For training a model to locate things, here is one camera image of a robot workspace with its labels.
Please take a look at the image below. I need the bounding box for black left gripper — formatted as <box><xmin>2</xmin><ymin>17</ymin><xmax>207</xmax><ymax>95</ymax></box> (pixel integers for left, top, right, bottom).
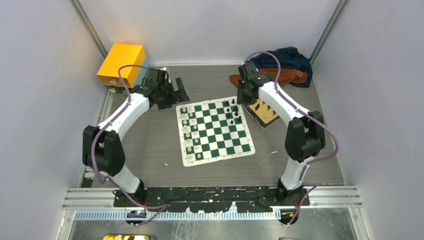
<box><xmin>158</xmin><ymin>77</ymin><xmax>190</xmax><ymax>110</ymax></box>

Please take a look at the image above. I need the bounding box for gold metal tin tray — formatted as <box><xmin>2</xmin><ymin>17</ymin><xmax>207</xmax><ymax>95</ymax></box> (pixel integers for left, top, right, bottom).
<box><xmin>242</xmin><ymin>99</ymin><xmax>280</xmax><ymax>129</ymax></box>

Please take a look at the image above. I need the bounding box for green white chess mat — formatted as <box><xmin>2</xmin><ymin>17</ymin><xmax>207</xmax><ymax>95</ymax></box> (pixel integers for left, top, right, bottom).
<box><xmin>175</xmin><ymin>96</ymin><xmax>256</xmax><ymax>167</ymax></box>

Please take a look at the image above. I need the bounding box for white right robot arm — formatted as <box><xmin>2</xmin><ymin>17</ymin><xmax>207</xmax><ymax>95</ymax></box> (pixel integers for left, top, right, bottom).
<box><xmin>236</xmin><ymin>62</ymin><xmax>326</xmax><ymax>206</ymax></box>

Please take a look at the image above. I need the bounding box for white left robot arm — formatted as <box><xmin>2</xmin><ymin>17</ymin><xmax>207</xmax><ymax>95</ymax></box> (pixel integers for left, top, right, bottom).
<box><xmin>82</xmin><ymin>68</ymin><xmax>190</xmax><ymax>207</ymax></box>

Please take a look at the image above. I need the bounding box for orange brown cloth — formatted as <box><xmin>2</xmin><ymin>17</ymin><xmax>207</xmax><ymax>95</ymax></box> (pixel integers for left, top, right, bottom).
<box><xmin>229</xmin><ymin>67</ymin><xmax>309</xmax><ymax>88</ymax></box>

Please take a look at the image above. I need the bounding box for dark blue cloth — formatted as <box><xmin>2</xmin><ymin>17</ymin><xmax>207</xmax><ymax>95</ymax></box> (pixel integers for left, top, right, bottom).
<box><xmin>246</xmin><ymin>47</ymin><xmax>313</xmax><ymax>88</ymax></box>

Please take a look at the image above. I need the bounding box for yellow teal drawer box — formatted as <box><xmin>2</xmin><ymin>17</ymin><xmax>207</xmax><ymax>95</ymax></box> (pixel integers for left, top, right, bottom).
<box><xmin>97</xmin><ymin>43</ymin><xmax>150</xmax><ymax>94</ymax></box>

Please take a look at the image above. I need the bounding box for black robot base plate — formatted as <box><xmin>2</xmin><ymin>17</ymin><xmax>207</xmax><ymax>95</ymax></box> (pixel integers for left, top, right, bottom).
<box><xmin>113</xmin><ymin>186</ymin><xmax>310</xmax><ymax>213</ymax></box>

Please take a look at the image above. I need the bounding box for aluminium wall rail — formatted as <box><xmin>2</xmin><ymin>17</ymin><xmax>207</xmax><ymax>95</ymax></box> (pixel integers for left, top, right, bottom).
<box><xmin>310</xmin><ymin>0</ymin><xmax>350</xmax><ymax>65</ymax></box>
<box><xmin>69</xmin><ymin>0</ymin><xmax>108</xmax><ymax>59</ymax></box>

